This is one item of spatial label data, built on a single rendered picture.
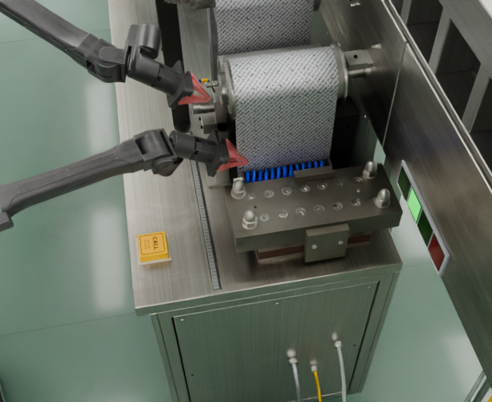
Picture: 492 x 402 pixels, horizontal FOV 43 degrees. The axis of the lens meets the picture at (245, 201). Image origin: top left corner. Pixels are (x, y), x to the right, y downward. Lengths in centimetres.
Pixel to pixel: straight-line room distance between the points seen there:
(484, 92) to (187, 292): 83
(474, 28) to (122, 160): 75
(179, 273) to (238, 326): 23
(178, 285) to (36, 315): 120
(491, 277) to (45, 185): 88
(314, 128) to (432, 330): 127
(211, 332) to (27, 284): 124
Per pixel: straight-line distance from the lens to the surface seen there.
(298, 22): 161
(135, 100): 199
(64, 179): 137
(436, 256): 127
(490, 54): 102
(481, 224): 110
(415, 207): 133
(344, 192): 153
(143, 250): 157
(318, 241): 148
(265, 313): 164
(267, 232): 145
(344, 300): 168
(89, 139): 321
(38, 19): 145
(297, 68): 142
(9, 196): 137
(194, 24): 227
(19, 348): 260
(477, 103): 107
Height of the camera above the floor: 219
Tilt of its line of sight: 51 degrees down
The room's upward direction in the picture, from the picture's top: 1 degrees counter-clockwise
